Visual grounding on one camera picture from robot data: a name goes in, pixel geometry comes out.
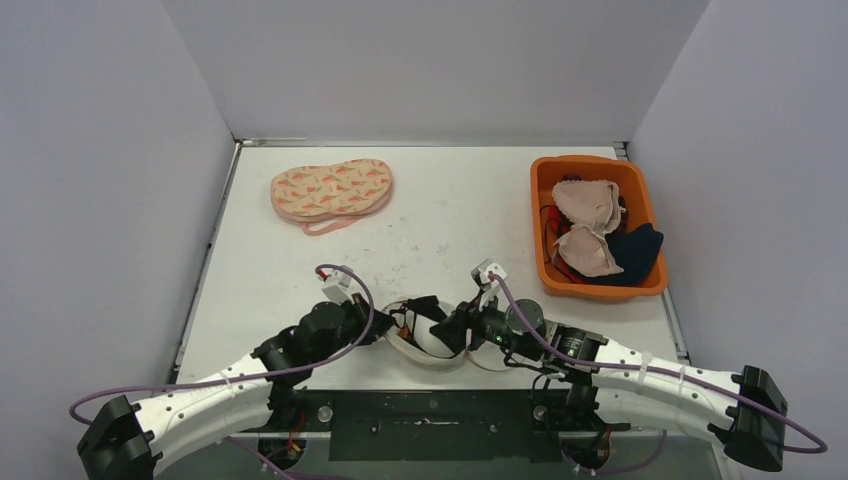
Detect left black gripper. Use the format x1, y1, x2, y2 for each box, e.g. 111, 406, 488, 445
312, 292, 396, 366

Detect round white mesh laundry bag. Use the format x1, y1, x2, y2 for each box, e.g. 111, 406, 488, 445
381, 297, 508, 373

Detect white bra black straps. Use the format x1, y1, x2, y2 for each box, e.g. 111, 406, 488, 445
390, 296, 458, 356

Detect floral mesh laundry bag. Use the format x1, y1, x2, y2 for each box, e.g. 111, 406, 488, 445
269, 158, 394, 236

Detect beige pink lace bra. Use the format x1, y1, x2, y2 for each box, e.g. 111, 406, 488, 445
552, 180, 624, 278

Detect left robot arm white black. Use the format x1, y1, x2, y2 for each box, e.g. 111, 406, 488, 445
77, 294, 395, 479

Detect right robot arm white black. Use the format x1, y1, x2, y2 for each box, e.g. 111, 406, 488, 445
428, 299, 788, 472

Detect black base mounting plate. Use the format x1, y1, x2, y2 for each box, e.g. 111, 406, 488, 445
244, 387, 631, 468

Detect orange plastic bin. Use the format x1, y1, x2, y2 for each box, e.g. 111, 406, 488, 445
530, 155, 668, 302

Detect navy blue garment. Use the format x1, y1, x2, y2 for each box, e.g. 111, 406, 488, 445
584, 223, 664, 287

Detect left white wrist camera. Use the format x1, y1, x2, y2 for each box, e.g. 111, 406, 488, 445
321, 270, 352, 305

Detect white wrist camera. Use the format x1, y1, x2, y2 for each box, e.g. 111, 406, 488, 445
321, 270, 352, 305
471, 259, 507, 311

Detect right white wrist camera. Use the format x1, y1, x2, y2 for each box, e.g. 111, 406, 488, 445
471, 259, 507, 311

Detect red black strappy garment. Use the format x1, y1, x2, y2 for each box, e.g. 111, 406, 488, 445
539, 204, 586, 284

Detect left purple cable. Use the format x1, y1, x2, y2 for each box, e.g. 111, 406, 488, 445
69, 263, 376, 480

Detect purple cable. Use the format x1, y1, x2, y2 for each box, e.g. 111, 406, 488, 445
69, 263, 376, 480
488, 271, 829, 475

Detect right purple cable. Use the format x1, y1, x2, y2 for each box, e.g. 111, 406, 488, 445
488, 271, 829, 475

